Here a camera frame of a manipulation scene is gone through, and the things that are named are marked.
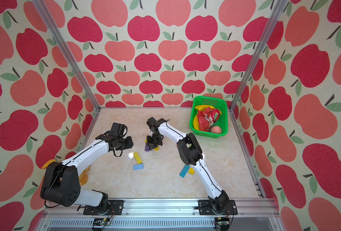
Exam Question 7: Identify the purple block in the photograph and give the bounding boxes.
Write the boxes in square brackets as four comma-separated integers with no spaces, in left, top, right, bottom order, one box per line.
[144,145,150,152]

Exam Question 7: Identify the yellow-green long block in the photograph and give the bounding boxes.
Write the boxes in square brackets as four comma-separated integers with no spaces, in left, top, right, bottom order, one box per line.
[133,152,143,164]

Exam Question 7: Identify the light blue block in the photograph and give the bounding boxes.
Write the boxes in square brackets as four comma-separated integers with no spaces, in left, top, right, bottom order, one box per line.
[133,164,144,170]

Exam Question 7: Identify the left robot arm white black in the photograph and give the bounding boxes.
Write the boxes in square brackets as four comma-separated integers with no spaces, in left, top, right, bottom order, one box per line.
[40,132,133,211]

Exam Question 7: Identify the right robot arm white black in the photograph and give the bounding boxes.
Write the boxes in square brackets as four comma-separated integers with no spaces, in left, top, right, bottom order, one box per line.
[146,117,230,215]

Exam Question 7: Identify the cyan long block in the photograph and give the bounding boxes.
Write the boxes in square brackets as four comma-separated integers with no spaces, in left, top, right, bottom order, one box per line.
[180,165,190,178]

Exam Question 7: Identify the yellow block right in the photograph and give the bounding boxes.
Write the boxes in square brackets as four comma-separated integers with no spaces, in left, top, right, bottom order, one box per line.
[188,167,194,175]

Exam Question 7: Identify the orange soap bottle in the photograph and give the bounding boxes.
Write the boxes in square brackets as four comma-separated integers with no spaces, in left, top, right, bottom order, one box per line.
[42,159,91,186]

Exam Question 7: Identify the red snack bag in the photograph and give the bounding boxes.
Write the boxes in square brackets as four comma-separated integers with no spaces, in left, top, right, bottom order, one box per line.
[196,106,220,132]

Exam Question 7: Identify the bananas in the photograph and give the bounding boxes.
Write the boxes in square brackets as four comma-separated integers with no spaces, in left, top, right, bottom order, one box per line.
[193,104,222,131]

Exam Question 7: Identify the peach fruit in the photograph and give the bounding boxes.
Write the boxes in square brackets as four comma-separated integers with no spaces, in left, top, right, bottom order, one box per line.
[210,126,222,134]

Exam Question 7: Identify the green plastic basket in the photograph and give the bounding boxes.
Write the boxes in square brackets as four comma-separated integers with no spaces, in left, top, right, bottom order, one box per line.
[190,96,229,139]

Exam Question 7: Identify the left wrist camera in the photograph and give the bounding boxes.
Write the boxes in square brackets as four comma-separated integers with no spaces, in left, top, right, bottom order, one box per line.
[109,122,128,137]

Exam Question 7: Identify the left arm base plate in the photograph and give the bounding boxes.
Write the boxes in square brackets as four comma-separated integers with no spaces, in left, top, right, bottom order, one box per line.
[83,199,124,216]

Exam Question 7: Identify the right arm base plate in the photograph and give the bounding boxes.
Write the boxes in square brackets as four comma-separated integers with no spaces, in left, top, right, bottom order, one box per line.
[194,200,238,216]

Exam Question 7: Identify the aluminium front rail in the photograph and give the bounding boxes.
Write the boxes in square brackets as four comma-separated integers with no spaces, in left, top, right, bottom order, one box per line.
[35,198,285,231]

